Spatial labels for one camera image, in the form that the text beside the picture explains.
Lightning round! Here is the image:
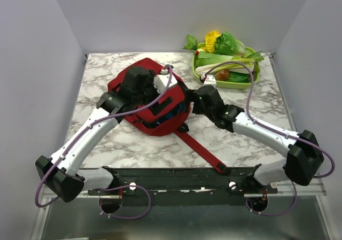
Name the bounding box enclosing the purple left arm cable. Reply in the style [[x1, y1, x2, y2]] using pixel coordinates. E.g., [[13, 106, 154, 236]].
[[34, 65, 174, 221]]

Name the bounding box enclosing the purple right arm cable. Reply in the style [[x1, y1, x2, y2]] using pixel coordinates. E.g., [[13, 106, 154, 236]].
[[201, 60, 336, 217]]

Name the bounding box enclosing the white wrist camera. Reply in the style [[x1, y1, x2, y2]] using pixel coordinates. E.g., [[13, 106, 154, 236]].
[[200, 73, 216, 88], [154, 69, 178, 94]]

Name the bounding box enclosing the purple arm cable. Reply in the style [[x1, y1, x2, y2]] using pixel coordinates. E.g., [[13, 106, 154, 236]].
[[201, 60, 336, 217], [34, 65, 174, 221]]

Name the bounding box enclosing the green leaf sprig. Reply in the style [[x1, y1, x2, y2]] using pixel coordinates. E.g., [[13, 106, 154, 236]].
[[183, 34, 198, 51]]

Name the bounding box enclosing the red student backpack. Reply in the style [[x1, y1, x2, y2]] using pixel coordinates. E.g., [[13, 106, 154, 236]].
[[125, 75, 230, 175]]

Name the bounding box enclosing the aluminium rail frame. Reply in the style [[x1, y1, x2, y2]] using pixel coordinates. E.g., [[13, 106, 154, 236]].
[[32, 168, 334, 239]]

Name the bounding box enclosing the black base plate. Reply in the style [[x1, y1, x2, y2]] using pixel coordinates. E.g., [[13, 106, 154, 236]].
[[86, 167, 275, 213]]

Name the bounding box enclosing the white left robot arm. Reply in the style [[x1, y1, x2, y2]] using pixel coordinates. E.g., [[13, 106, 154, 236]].
[[35, 66, 177, 207]]

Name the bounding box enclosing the brown mushroom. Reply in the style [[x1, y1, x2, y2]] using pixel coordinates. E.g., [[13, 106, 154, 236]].
[[215, 69, 230, 81]]

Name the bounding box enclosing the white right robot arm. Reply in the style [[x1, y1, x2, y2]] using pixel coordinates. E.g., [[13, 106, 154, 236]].
[[185, 85, 324, 193]]

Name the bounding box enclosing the blue shark pencil case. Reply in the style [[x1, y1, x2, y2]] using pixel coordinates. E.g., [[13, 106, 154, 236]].
[[155, 103, 190, 126]]

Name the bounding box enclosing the yellow artificial flower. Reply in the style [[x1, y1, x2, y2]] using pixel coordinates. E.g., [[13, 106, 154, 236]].
[[200, 30, 221, 53]]

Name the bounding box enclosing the green plastic tray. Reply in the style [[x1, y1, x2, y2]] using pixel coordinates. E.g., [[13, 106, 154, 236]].
[[192, 43, 264, 89]]

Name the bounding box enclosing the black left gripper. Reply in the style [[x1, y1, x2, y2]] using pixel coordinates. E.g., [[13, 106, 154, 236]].
[[133, 69, 173, 115]]

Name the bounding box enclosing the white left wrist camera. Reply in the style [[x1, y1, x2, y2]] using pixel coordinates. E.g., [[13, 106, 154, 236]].
[[154, 69, 178, 94]]

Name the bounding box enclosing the green lettuce head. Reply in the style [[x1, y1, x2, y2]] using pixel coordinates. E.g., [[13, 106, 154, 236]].
[[214, 32, 245, 57]]

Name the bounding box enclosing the green white leek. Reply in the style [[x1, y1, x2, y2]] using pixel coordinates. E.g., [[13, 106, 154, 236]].
[[195, 59, 258, 76]]

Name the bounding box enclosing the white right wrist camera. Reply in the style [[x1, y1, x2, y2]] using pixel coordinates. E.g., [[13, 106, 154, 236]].
[[200, 73, 216, 88]]

